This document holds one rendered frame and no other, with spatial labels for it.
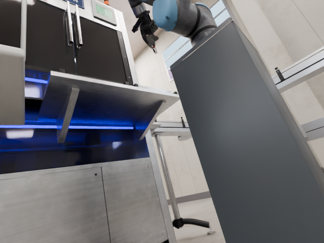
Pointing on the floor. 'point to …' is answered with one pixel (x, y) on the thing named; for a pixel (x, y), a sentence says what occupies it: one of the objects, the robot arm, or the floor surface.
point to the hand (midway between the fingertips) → (152, 46)
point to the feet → (192, 223)
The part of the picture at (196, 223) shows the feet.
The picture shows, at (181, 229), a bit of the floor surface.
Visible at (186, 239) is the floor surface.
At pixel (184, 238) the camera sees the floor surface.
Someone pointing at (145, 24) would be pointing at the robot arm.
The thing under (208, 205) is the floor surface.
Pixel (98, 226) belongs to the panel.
